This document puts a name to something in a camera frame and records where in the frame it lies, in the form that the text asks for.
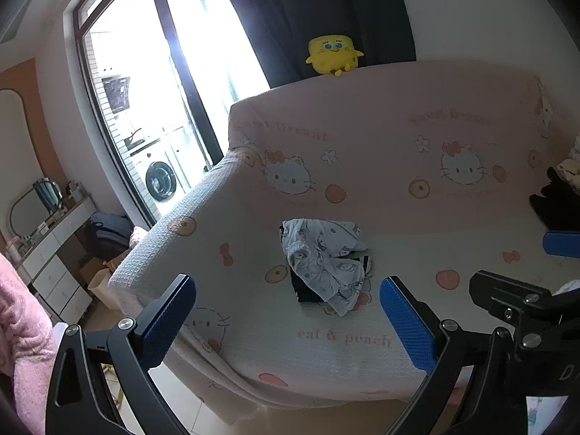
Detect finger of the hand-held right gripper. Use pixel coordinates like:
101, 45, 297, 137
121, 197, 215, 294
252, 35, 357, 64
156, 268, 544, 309
469, 270, 556, 327
542, 230, 580, 259

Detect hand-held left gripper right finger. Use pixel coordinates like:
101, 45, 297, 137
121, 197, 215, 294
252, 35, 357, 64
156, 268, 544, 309
380, 275, 526, 435

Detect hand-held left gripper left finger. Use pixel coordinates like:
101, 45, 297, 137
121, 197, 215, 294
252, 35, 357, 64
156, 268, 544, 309
45, 273, 198, 435

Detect navy garment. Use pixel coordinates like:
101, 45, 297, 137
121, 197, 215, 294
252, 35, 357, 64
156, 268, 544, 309
278, 224, 374, 304

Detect white cartoon print pants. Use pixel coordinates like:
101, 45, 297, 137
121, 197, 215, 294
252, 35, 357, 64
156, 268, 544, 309
280, 218, 370, 318

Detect black garment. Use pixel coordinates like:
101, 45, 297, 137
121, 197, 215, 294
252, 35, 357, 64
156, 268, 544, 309
529, 166, 580, 232

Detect person's white fleece pajamas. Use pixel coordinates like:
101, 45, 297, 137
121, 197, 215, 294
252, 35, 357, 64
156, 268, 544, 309
526, 394, 569, 435

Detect cream garment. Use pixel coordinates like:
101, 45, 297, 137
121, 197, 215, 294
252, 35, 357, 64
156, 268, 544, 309
556, 138, 580, 182

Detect cardboard box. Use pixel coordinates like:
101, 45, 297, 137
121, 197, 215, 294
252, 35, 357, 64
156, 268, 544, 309
80, 254, 119, 288

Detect dark backpack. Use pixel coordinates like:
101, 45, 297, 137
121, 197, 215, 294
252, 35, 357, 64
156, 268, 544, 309
84, 212, 133, 259

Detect white drawer dresser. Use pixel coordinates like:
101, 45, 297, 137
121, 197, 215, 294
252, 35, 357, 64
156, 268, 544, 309
18, 197, 98, 322

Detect white washing machine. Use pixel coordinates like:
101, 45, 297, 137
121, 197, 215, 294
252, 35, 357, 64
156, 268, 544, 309
129, 138, 193, 204

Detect pink fuzzy cloth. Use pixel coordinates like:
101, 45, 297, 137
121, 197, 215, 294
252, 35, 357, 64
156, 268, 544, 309
0, 251, 57, 435

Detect pink Hello Kitty blanket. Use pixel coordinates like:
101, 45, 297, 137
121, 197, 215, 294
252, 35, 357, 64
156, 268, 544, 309
108, 59, 580, 422

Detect oval table mirror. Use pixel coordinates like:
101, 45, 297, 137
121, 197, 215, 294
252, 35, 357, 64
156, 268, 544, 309
9, 186, 53, 239

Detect teal glass kettle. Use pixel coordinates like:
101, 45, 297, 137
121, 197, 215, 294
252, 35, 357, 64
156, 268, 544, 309
33, 178, 63, 211

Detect glass balcony door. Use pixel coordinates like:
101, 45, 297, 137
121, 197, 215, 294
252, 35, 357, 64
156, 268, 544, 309
63, 0, 273, 229

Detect yellow plush toy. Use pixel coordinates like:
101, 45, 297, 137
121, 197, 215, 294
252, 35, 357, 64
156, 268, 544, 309
304, 34, 365, 78

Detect dark curtain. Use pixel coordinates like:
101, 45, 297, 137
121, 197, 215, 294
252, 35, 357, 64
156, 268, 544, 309
212, 0, 418, 90

